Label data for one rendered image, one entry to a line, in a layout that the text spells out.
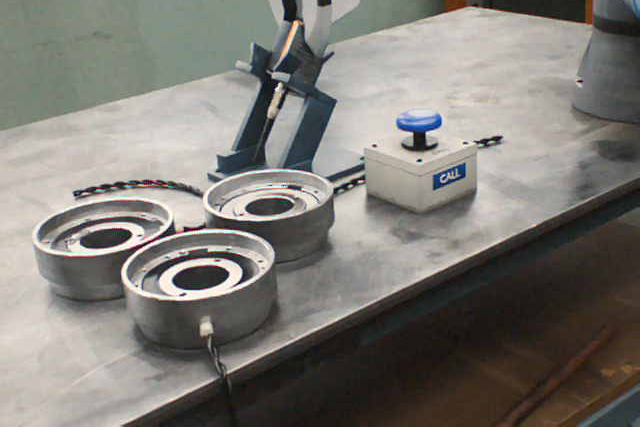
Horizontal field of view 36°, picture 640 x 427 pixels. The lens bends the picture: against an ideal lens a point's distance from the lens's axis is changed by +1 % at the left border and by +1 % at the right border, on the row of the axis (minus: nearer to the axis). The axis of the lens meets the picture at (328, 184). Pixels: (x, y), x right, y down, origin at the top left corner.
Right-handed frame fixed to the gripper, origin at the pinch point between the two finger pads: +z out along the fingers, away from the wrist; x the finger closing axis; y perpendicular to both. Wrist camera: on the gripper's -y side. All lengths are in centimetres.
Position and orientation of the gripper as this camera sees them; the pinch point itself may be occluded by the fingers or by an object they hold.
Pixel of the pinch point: (299, 42)
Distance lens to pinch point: 91.0
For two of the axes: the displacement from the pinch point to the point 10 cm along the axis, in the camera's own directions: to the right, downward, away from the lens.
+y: 7.6, -3.0, 5.8
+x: -6.5, -2.5, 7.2
